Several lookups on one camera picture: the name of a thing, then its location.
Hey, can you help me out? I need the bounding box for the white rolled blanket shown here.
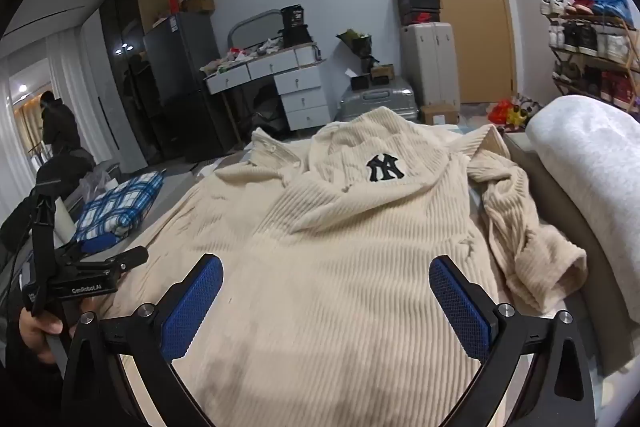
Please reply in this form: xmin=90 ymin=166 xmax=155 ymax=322
xmin=527 ymin=94 xmax=640 ymax=268

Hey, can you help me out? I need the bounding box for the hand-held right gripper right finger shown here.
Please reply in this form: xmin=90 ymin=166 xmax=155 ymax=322
xmin=428 ymin=255 xmax=596 ymax=427

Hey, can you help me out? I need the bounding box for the small cardboard box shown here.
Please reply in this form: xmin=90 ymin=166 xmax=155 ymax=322
xmin=419 ymin=103 xmax=461 ymax=126

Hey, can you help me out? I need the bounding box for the grey upholstered bed frame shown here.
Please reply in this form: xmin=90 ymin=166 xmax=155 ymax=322
xmin=502 ymin=132 xmax=640 ymax=378

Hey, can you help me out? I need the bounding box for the person's left hand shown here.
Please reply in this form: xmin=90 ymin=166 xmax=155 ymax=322
xmin=19 ymin=307 xmax=77 ymax=364

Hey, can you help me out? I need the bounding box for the person's left forearm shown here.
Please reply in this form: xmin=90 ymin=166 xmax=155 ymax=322
xmin=0 ymin=342 xmax=68 ymax=427

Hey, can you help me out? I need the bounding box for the red and yellow toy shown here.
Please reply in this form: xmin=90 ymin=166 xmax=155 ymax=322
xmin=487 ymin=98 xmax=542 ymax=128

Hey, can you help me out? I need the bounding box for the open cardboard box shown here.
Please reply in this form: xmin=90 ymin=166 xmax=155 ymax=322
xmin=180 ymin=0 xmax=220 ymax=14

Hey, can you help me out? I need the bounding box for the grey arched mirror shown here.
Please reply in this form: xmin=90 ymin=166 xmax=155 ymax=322
xmin=227 ymin=9 xmax=284 ymax=54

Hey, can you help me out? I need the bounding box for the silver suitcase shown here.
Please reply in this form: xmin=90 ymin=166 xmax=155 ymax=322
xmin=337 ymin=77 xmax=419 ymax=124

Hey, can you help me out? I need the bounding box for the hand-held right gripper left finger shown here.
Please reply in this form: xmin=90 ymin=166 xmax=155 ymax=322
xmin=62 ymin=253 xmax=224 ymax=427

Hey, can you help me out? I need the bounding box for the white desk with drawers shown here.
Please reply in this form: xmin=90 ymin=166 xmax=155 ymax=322
xmin=202 ymin=42 xmax=333 ymax=132

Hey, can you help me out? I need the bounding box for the wooden door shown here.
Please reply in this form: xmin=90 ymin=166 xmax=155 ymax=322
xmin=387 ymin=0 xmax=517 ymax=105

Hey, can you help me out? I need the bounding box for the blue plaid cloth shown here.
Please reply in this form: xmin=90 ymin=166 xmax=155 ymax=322
xmin=75 ymin=172 xmax=166 ymax=244

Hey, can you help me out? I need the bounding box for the cream ribbed sweater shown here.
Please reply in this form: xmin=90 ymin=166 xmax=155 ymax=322
xmin=97 ymin=106 xmax=588 ymax=427

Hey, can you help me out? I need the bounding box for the black wrapped bouquet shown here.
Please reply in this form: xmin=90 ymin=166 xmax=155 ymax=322
xmin=336 ymin=29 xmax=376 ymax=76

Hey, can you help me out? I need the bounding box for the dark refrigerator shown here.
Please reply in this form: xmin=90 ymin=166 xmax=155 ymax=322
xmin=142 ymin=12 xmax=242 ymax=164

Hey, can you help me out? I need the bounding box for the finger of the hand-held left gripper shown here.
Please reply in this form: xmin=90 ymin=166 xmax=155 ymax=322
xmin=75 ymin=246 xmax=151 ymax=279
xmin=62 ymin=233 xmax=120 ymax=259

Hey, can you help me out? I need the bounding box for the stack of black shoe boxes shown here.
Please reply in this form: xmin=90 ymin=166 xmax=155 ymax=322
xmin=395 ymin=0 xmax=444 ymax=26

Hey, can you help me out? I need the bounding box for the dark wardrobe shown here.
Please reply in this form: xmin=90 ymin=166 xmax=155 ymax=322
xmin=97 ymin=0 xmax=169 ymax=168

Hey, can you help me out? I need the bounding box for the white curtain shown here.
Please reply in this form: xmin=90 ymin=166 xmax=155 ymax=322
xmin=45 ymin=27 xmax=108 ymax=158

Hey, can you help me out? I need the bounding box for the wooden shoe rack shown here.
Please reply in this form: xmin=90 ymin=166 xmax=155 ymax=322
xmin=540 ymin=0 xmax=640 ymax=114

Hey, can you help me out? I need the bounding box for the black bag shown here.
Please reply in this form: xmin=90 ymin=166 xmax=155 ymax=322
xmin=280 ymin=4 xmax=314 ymax=48

